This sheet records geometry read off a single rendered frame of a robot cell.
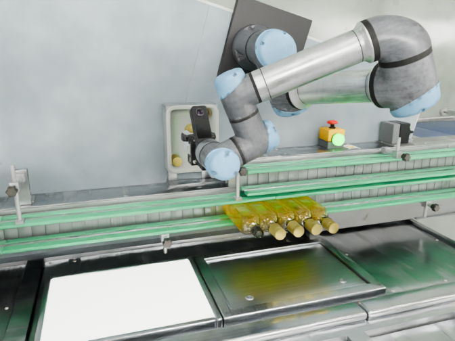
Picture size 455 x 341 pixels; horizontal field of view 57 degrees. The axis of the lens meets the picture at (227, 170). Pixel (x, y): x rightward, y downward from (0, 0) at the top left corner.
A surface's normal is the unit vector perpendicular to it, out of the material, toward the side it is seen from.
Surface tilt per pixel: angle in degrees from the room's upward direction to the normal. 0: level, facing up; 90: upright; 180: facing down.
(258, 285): 90
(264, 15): 3
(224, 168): 0
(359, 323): 90
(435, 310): 90
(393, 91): 71
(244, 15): 3
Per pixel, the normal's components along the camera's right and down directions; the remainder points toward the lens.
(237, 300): 0.00, -0.96
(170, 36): 0.30, 0.26
